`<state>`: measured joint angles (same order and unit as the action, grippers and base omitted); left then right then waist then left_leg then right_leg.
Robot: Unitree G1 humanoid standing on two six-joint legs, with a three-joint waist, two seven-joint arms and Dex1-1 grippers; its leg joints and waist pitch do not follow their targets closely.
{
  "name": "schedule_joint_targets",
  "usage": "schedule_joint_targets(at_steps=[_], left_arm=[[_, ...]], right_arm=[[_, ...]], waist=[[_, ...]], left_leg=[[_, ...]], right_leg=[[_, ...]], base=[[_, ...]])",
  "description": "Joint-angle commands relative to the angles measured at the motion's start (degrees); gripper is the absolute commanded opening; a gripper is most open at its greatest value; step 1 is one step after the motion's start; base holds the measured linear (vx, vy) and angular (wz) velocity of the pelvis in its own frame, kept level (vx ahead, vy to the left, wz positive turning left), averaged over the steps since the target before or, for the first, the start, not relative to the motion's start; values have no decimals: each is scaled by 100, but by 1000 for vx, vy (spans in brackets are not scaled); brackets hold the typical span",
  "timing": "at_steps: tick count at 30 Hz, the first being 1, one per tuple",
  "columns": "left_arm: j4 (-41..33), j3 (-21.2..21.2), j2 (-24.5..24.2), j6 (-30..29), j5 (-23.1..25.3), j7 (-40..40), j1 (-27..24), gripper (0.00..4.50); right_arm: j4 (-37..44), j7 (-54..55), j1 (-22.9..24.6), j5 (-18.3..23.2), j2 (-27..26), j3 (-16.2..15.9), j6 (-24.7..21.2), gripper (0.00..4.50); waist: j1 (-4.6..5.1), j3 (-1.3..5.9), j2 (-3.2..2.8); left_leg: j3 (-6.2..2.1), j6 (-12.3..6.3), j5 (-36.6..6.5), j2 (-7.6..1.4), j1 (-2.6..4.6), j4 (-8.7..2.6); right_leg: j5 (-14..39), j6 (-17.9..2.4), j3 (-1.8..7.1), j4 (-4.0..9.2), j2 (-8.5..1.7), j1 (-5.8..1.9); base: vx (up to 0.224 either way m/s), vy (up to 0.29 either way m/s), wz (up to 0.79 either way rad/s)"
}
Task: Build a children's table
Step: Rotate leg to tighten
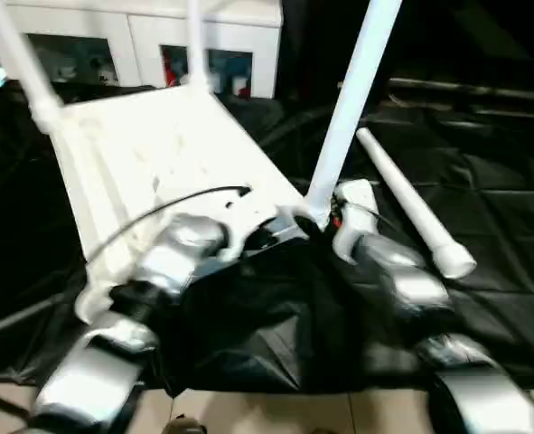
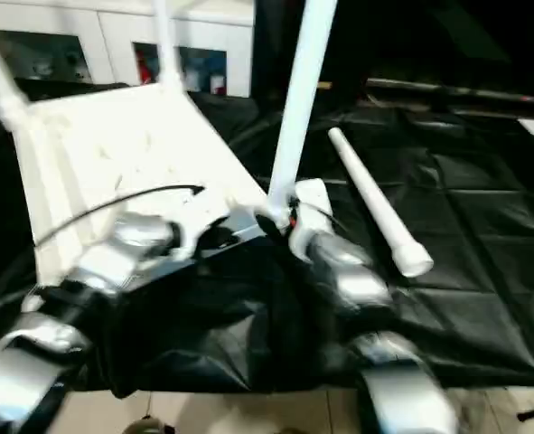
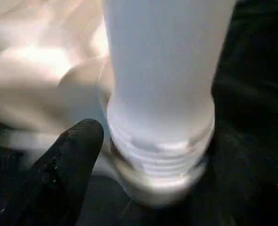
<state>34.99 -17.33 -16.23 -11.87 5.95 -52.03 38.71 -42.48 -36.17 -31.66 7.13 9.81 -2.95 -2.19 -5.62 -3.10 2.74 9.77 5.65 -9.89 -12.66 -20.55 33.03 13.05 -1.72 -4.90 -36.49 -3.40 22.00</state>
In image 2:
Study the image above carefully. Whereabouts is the black left robot foot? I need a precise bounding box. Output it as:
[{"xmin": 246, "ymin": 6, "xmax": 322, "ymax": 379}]
[{"xmin": 126, "ymin": 416, "xmax": 173, "ymax": 434}]

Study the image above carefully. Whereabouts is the white plastic table top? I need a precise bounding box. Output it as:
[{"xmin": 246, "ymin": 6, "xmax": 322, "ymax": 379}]
[{"xmin": 0, "ymin": 82, "xmax": 277, "ymax": 300}]

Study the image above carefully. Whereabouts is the black metal rod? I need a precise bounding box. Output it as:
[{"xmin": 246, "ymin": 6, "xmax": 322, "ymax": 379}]
[{"xmin": 365, "ymin": 77, "xmax": 534, "ymax": 110}]

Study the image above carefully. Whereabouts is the white glass-door cabinet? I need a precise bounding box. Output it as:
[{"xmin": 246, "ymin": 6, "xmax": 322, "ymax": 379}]
[{"xmin": 0, "ymin": 0, "xmax": 255, "ymax": 99}]

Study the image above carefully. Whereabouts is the black left wrist camera cable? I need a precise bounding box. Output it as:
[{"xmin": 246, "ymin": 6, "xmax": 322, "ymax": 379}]
[{"xmin": 0, "ymin": 183, "xmax": 208, "ymax": 317}]

